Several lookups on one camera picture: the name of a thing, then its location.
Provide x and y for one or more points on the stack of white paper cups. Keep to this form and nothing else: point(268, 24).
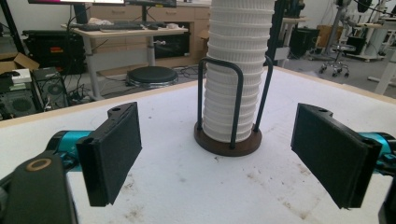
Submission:
point(239, 37)

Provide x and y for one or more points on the small white box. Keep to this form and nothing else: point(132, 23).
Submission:
point(21, 76)

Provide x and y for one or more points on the computer monitor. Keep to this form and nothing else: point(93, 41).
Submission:
point(77, 1)

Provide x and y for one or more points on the dark wooden cup holder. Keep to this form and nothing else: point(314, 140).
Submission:
point(227, 147)

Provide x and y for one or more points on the open cardboard box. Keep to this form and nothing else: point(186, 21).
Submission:
point(21, 60)

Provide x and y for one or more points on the white table mat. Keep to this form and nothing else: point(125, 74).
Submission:
point(186, 186)

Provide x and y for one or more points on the light wooden office desk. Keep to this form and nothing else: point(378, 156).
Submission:
point(124, 32)

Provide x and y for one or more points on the light wooden cabinet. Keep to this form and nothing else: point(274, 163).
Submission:
point(183, 14)

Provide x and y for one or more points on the black computer tower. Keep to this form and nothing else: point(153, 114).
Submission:
point(18, 104)
point(51, 88)

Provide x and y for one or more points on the black equipment case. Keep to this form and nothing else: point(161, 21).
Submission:
point(53, 49)

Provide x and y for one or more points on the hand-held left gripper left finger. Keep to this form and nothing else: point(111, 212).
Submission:
point(109, 155)

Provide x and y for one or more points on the black keyboard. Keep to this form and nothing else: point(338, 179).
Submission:
point(118, 27)

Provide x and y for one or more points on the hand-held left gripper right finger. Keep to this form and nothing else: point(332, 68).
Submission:
point(336, 155)

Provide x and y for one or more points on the black round stool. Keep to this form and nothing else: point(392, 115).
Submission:
point(152, 75)

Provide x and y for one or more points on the chrome rolling stool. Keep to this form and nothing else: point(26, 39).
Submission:
point(337, 59)

